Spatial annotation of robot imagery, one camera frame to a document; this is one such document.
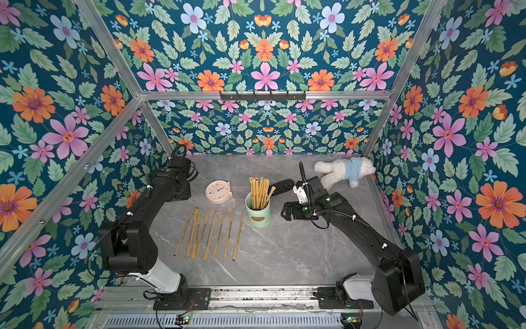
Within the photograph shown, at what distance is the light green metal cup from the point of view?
2.75 ft

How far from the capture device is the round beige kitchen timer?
1.01 meters

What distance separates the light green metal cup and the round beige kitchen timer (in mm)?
178
